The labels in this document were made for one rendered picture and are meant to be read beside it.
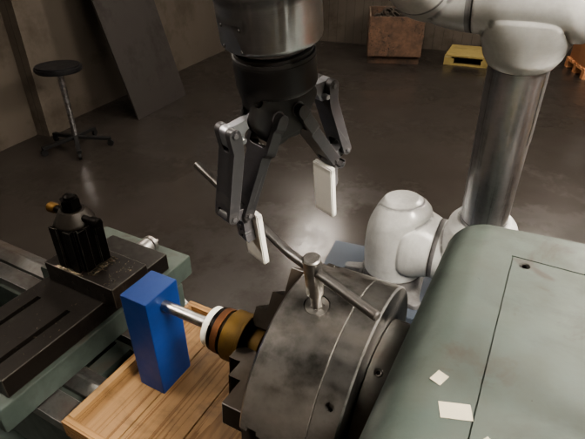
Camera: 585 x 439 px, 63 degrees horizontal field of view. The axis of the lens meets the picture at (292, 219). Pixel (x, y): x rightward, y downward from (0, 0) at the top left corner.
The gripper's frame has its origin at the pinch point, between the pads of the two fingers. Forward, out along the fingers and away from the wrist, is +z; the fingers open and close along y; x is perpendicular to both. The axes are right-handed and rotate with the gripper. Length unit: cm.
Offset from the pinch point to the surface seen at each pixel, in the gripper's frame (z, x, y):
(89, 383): 48, -37, 27
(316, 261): 3.9, 4.0, 0.3
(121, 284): 35, -43, 12
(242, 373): 24.3, -2.8, 9.8
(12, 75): 115, -421, -47
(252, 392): 17.7, 4.0, 12.3
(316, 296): 9.6, 4.1, 0.8
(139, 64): 144, -420, -159
